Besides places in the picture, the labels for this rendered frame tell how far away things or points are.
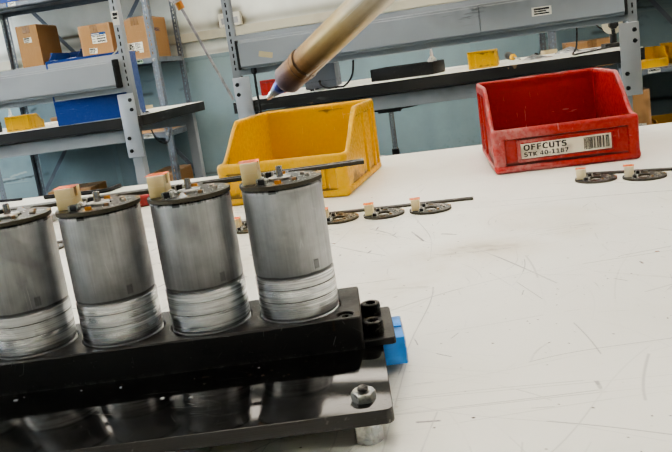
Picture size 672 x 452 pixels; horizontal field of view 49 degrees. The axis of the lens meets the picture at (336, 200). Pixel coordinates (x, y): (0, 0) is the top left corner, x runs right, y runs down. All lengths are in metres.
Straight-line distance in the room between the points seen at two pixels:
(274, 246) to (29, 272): 0.07
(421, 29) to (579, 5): 0.51
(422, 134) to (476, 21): 2.23
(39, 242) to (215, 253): 0.05
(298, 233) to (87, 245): 0.06
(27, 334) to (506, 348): 0.15
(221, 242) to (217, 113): 4.67
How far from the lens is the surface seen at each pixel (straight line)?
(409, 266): 0.33
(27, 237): 0.23
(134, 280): 0.23
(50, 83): 2.89
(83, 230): 0.22
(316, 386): 0.20
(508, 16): 2.51
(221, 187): 0.22
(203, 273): 0.22
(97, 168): 5.26
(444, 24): 2.51
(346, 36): 0.18
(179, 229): 0.22
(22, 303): 0.24
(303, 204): 0.21
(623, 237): 0.35
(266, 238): 0.21
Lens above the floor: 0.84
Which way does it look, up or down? 11 degrees down
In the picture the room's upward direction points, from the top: 8 degrees counter-clockwise
